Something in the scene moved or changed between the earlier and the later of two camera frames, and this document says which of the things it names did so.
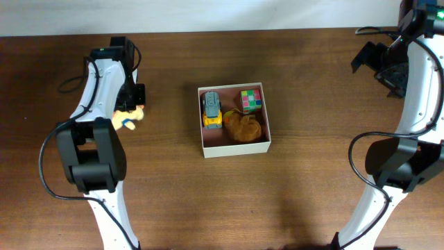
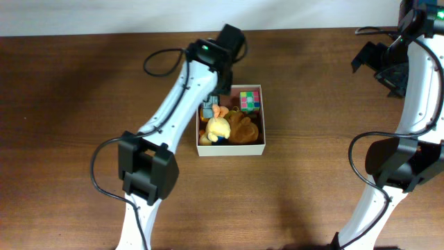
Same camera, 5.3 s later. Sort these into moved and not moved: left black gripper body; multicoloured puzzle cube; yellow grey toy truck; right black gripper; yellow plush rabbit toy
Moved: yellow plush rabbit toy; left black gripper body
Not moved: right black gripper; multicoloured puzzle cube; yellow grey toy truck
